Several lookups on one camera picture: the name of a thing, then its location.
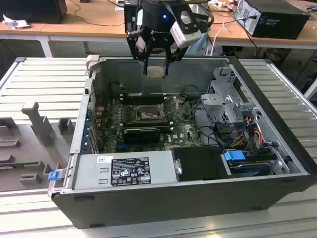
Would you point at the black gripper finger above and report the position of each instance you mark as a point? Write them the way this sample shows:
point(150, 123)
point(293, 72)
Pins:
point(168, 67)
point(145, 67)

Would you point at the silver cpu chip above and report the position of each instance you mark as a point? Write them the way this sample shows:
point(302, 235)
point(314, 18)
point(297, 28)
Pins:
point(156, 72)

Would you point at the black ram slot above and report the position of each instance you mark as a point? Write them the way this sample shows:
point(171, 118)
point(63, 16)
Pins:
point(148, 94)
point(148, 97)
point(146, 125)
point(146, 119)
point(172, 128)
point(146, 122)
point(148, 100)

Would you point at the cpu socket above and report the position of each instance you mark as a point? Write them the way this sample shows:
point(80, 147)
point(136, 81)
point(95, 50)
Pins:
point(148, 114)

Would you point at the blue expansion slot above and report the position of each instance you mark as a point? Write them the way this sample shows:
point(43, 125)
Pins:
point(120, 144)

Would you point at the round coin battery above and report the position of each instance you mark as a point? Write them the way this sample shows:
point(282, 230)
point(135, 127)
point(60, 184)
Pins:
point(182, 99)

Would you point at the light grey plastic clip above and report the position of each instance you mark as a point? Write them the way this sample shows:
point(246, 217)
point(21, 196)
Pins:
point(92, 60)

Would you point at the green motherboard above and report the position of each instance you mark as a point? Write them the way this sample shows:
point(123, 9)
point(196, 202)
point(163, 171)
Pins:
point(183, 124)

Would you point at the metal drive cage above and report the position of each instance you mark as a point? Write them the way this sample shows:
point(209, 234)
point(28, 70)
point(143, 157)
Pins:
point(218, 104)

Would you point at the wooden desk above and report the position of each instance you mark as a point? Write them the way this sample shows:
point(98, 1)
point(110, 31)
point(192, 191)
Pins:
point(227, 34)
point(94, 15)

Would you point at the black plastic shroud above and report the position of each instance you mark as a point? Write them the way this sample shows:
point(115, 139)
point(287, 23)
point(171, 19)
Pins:
point(198, 161)

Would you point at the blue disk carrier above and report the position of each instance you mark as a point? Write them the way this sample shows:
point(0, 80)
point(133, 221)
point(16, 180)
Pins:
point(234, 158)

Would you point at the black desktop computer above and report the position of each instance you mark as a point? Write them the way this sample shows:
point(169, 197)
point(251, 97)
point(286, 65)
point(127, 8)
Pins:
point(280, 24)

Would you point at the grey power supply unit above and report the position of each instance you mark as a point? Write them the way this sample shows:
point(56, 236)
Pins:
point(86, 171)

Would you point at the black box on desk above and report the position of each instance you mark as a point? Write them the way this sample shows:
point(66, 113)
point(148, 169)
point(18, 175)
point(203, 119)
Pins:
point(29, 10)

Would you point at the hard disk drive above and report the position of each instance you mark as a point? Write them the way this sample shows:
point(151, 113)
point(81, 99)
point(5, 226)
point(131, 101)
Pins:
point(247, 168)

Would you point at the crumpled white paper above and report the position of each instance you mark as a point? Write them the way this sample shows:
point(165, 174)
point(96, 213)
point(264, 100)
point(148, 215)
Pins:
point(15, 23)

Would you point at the black open pc case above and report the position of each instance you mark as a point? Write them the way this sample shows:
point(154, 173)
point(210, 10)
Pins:
point(173, 208)

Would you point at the blue plastic case latch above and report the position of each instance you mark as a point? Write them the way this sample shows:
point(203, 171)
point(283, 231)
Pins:
point(55, 176)

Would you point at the grey parts rack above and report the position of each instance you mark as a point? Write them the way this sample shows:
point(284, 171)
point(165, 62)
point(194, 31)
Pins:
point(27, 151)

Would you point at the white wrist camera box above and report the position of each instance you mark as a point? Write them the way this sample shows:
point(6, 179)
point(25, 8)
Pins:
point(185, 34)

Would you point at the white metal frame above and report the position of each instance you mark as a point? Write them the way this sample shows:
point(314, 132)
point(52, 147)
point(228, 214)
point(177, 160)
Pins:
point(312, 88)

